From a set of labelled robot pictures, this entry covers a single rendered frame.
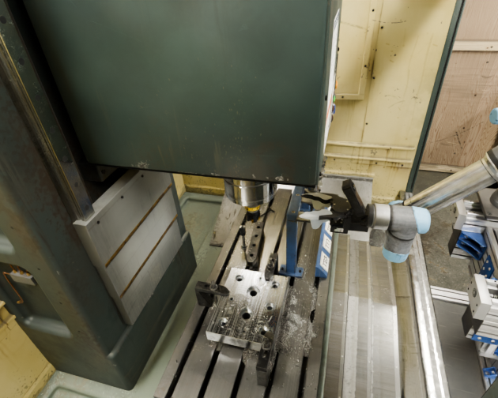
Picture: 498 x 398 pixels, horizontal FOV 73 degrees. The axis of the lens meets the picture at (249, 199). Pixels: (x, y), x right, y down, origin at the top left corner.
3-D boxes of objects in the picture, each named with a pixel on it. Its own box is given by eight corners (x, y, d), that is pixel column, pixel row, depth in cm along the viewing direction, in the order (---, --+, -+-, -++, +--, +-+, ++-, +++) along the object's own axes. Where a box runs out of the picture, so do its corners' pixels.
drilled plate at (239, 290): (288, 285, 132) (288, 276, 129) (272, 354, 110) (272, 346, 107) (232, 275, 138) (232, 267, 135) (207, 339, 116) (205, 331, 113)
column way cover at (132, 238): (186, 242, 162) (164, 147, 131) (134, 329, 125) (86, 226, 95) (177, 240, 163) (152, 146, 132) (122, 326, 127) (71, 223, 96)
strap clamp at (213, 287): (232, 304, 131) (228, 279, 123) (230, 311, 129) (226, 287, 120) (201, 298, 135) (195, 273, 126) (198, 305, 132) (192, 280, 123)
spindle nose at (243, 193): (228, 178, 109) (224, 144, 102) (277, 176, 108) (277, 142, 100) (222, 208, 96) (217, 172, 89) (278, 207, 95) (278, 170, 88)
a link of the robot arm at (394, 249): (405, 242, 111) (415, 217, 104) (407, 268, 102) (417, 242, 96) (381, 238, 113) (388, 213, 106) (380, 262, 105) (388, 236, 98)
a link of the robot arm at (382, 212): (391, 215, 93) (387, 197, 99) (374, 213, 93) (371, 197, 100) (385, 235, 97) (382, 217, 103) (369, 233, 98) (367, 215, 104)
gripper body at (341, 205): (327, 232, 101) (369, 237, 99) (330, 210, 95) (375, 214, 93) (327, 216, 107) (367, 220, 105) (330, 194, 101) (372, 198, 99)
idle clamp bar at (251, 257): (265, 231, 164) (265, 221, 160) (256, 272, 143) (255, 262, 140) (255, 231, 164) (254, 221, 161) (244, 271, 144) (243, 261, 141)
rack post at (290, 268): (303, 268, 144) (306, 215, 126) (301, 278, 140) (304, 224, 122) (281, 264, 146) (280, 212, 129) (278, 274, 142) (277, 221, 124)
